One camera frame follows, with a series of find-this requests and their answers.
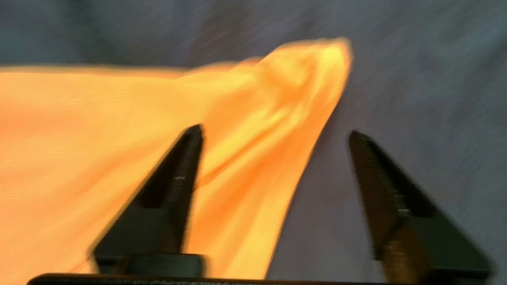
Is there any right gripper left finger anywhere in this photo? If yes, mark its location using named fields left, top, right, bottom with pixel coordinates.
left=91, top=123, right=206, bottom=277

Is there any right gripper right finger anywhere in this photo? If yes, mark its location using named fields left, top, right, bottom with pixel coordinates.
left=348, top=130, right=494, bottom=282

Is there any yellow t-shirt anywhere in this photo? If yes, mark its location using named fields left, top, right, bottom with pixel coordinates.
left=0, top=38, right=353, bottom=282

